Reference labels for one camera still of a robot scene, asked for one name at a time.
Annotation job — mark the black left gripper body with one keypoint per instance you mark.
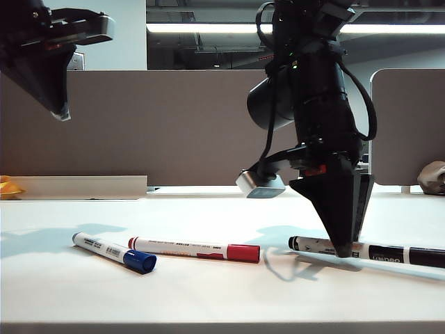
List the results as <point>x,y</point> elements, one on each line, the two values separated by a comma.
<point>34,24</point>

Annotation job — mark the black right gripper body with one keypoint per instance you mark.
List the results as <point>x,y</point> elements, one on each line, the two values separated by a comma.
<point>327,149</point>

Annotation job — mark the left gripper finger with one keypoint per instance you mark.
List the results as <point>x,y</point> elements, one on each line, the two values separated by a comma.
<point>41,76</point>

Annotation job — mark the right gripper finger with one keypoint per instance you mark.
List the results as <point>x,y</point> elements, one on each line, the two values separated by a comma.
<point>335,202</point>
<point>363,195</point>

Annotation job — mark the black cap whiteboard marker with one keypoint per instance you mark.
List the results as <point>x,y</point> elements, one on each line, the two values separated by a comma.
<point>382,252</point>

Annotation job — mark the blue cap whiteboard marker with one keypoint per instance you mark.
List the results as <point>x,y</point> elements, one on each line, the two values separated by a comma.
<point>104,248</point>

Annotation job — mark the white divider support foot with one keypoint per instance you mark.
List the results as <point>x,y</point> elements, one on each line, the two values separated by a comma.
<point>405,190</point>

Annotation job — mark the brown crumpled object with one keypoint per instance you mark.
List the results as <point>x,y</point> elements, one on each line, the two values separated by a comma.
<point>431,177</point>

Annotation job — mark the narrow brown desk divider panel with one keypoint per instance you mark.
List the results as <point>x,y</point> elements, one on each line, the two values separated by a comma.
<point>406,121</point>

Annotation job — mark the orange object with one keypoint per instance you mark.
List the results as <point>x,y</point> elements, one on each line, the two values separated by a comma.
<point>8,188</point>

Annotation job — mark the flat white box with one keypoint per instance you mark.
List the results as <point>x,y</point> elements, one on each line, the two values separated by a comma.
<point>87,188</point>

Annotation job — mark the wide brown desk divider panel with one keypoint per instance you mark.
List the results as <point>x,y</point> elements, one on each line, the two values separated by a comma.
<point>156,128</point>

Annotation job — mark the red cap whiteboard marker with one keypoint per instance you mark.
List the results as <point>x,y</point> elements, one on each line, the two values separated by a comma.
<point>180,247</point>

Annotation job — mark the long ceiling light strip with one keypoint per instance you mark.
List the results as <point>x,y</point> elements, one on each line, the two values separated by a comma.
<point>208,28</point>

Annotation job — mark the metal wall switch plate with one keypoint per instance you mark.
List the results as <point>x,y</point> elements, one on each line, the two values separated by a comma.
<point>80,62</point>

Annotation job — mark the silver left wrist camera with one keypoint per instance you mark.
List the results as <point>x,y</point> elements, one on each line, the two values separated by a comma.
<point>102,29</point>

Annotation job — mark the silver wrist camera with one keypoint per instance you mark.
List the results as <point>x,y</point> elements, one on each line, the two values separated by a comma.
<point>260,188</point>
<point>102,29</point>

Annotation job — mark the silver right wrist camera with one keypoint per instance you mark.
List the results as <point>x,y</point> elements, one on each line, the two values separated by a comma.
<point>260,188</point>

